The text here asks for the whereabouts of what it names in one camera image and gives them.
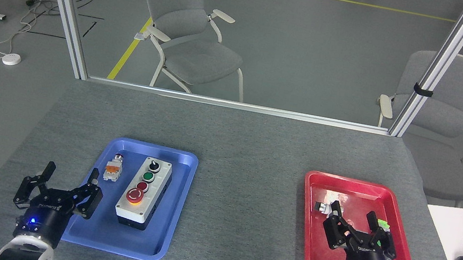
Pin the grey four-button control box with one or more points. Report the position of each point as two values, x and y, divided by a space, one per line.
143 195

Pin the white orange push-button switch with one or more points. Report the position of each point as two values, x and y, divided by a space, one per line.
113 169

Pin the grey chair with slim armrests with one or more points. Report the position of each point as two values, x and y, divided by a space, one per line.
193 51

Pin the plain silver aluminium post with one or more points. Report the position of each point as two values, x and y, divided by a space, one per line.
66 1

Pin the blue plastic tray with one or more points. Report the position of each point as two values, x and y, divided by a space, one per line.
119 224

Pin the silver aluminium cross rail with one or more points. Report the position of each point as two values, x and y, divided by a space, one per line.
240 105

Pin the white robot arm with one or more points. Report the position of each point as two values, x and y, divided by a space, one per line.
24 251

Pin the grey chair with wide armrests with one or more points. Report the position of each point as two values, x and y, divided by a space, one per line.
448 116

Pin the white round floor device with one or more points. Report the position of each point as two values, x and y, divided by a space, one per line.
11 59

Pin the small green switch part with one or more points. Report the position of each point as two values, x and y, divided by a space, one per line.
384 222

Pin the black silver push-button switch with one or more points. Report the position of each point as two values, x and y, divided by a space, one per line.
323 207

